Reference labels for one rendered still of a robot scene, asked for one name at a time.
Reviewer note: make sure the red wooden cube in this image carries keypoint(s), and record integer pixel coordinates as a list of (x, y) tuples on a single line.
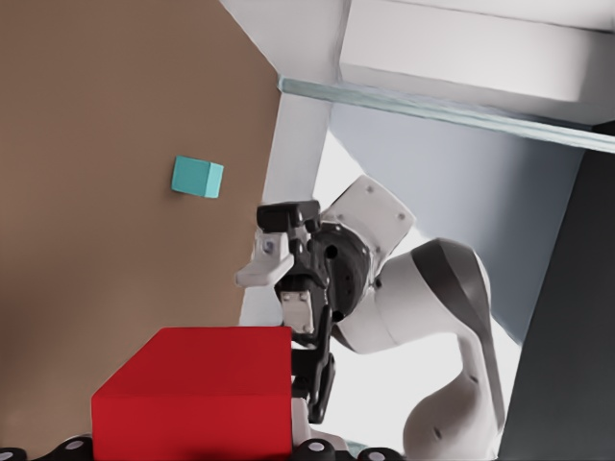
[(202, 384)]

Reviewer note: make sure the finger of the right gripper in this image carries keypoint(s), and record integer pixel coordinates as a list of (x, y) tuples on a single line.
[(262, 269), (317, 379)]

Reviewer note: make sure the blue wooden cube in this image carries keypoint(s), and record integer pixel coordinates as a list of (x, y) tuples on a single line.
[(192, 177)]

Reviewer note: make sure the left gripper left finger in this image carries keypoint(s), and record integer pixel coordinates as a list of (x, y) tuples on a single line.
[(72, 447)]

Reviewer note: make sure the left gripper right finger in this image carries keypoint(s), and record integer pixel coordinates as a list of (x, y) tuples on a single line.
[(317, 449)]

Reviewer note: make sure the dark grey panel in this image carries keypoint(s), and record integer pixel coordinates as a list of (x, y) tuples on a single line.
[(562, 312)]

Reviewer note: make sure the silver frame crossbeam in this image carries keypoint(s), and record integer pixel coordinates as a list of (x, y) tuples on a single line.
[(432, 111)]

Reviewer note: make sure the silver frame post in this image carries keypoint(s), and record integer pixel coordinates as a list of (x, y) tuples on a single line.
[(293, 192)]

